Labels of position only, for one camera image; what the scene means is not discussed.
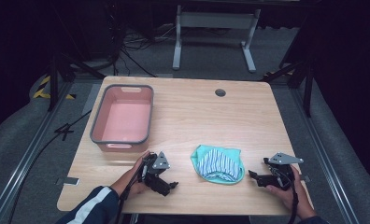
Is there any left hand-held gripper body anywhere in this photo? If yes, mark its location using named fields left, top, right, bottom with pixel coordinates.
left=141, top=150, right=172, bottom=194

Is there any black metal stand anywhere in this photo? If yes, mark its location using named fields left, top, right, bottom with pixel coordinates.
left=47, top=50, right=107, bottom=113
left=261, top=57, right=316, bottom=119

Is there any pink basin with grey rim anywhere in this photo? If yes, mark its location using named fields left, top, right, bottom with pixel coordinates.
left=90, top=83, right=155, bottom=153

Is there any right hand-held gripper black cable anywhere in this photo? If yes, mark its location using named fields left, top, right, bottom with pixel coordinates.
left=275, top=167, right=300, bottom=224

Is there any hand-held gripper black cable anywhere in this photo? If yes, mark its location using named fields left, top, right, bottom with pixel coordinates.
left=114, top=161, right=148, bottom=224
left=275, top=167, right=300, bottom=224

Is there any black tape cross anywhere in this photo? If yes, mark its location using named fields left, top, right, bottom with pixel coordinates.
left=53, top=122, right=76, bottom=142

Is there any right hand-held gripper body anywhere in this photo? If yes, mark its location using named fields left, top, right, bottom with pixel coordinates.
left=263, top=151, right=305, bottom=191

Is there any person's left hand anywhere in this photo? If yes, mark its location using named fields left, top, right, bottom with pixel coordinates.
left=110, top=150, right=151, bottom=198

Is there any person's right hand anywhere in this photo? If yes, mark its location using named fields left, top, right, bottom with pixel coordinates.
left=264, top=164, right=318, bottom=220

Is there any left hand-held gripper black cable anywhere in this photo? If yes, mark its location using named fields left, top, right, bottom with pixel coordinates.
left=114, top=161, right=148, bottom=224

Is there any bundle of black floor cables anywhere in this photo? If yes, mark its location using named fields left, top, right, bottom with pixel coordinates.
left=109, top=12, right=175, bottom=78

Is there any yellow and black floor tape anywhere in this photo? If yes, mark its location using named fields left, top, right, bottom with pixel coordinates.
left=32, top=75, right=78, bottom=101

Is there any white metal table frame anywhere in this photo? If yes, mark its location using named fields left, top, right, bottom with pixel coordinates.
left=172, top=4, right=262, bottom=74

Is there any aluminium floor rail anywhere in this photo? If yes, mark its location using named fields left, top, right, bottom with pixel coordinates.
left=290, top=87, right=361, bottom=224
left=0, top=79, right=74, bottom=224

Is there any long black floor cable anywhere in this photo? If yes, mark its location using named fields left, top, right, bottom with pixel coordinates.
left=7, top=109, right=93, bottom=224

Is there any grey tape piece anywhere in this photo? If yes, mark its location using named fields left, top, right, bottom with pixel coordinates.
left=55, top=175, right=80, bottom=187

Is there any teal and striped cloth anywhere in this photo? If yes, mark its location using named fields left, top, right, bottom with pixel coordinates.
left=190, top=144, right=246, bottom=186

